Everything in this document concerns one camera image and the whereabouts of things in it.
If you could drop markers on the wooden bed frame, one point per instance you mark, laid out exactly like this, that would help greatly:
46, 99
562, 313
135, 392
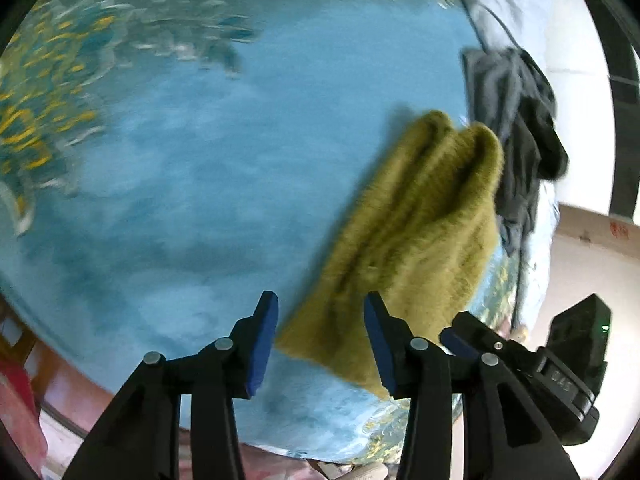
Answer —
65, 390

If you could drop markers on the red door decoration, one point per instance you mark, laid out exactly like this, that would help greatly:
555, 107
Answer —
620, 230

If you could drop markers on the white glossy wardrobe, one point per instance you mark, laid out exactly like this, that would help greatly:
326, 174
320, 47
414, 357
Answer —
580, 90

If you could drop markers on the teal floral bed sheet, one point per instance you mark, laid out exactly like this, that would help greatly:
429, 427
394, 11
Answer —
200, 160

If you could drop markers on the light blue floral quilt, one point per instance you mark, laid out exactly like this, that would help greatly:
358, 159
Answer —
495, 5

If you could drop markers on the olive green knit sweater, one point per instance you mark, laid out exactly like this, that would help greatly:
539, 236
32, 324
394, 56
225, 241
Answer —
425, 220

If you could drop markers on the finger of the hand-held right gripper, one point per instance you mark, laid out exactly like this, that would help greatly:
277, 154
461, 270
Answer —
480, 332

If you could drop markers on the beige door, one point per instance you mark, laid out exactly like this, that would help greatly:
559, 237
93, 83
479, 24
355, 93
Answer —
585, 225

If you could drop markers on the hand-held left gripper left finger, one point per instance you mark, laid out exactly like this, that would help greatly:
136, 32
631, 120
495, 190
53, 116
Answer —
260, 340

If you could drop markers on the pink cloth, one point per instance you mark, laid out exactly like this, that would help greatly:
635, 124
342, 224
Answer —
20, 400

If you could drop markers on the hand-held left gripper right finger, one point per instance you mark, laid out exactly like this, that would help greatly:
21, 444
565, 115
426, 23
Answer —
377, 345

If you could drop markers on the grey garment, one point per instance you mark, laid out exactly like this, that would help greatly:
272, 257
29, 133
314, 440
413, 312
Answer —
505, 110

